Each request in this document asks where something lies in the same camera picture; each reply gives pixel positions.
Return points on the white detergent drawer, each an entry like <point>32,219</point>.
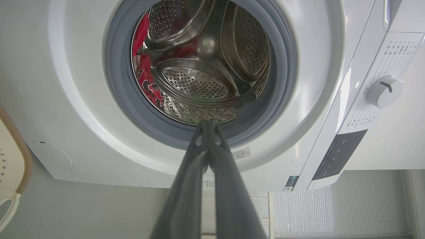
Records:
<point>405,13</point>

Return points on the blue energy label sticker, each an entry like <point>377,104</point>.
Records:
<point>291,183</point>

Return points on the grey warning sticker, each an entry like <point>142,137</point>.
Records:
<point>241,153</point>

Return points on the white front-load washing machine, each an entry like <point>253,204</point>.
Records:
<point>66,83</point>

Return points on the cream plastic laundry basket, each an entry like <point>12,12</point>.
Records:
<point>10,166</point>

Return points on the white window blinds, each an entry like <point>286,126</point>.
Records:
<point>335,209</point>

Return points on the dark grey touch control panel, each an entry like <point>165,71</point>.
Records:
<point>338,154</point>

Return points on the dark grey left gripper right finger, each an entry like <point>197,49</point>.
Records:
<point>232,192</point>

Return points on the grey rubber door gasket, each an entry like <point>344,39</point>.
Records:
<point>119,86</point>

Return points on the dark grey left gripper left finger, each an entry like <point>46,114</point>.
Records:
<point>186,186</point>

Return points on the round drain filter cover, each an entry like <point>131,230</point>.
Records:
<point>52,155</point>

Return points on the white washing machine dial knob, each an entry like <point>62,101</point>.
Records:
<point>384,92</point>

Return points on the stainless steel washing machine drum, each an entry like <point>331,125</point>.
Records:
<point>199,79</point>

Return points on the red cloth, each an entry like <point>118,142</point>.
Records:
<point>146,78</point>

